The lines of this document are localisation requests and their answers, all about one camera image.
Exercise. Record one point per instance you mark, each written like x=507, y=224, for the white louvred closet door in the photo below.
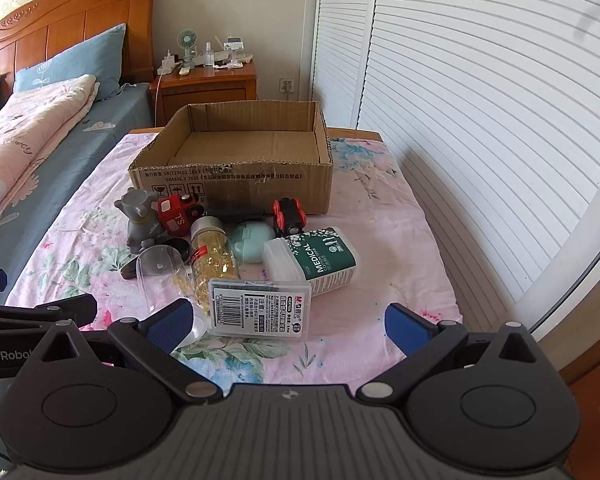
x=480, y=110
x=345, y=35

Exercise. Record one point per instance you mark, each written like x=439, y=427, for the pill bottle yellow capsules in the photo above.
x=212, y=255

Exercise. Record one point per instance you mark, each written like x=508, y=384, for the green white cotton swab box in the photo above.
x=325, y=260

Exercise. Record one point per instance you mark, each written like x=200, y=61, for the clear labelled plastic case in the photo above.
x=260, y=310

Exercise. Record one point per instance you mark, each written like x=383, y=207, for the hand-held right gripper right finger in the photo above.
x=405, y=329

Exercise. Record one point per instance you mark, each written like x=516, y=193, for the black toy car red wheels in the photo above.
x=290, y=217

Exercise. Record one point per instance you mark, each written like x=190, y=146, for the grey toy figure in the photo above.
x=142, y=220

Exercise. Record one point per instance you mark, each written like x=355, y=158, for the black oblong object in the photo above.
x=230, y=211

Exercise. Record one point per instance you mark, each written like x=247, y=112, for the mint green case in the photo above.
x=250, y=242

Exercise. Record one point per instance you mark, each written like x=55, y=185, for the clear plastic jar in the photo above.
x=155, y=280

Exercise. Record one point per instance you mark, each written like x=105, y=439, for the white phone stand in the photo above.
x=234, y=52

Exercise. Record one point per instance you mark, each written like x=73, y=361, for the red toy fire truck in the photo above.
x=176, y=217

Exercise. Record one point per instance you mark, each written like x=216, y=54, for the wooden nightstand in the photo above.
x=205, y=92

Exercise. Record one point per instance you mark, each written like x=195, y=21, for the black round lid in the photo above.
x=178, y=247

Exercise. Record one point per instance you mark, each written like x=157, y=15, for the white power strip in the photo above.
x=169, y=65

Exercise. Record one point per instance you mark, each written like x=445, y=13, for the large blue pillow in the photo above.
x=75, y=70

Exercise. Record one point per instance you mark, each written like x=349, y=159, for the clear round lid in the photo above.
x=196, y=325

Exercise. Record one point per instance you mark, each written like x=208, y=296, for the pink floral quilt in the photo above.
x=25, y=135

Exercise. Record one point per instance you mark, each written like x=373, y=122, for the blue bed sheet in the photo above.
x=80, y=160

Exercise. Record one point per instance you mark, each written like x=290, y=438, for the white remote control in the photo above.
x=185, y=70

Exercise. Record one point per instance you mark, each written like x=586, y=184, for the wall outlet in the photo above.
x=286, y=85

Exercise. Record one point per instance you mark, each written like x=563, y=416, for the green desk fan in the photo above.
x=185, y=40

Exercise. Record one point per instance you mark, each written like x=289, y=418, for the cardboard box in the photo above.
x=240, y=180

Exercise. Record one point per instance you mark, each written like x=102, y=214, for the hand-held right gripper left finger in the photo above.
x=167, y=327

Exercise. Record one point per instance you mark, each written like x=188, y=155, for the wooden headboard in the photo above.
x=70, y=25

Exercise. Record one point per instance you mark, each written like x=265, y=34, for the clear spray bottle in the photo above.
x=209, y=57

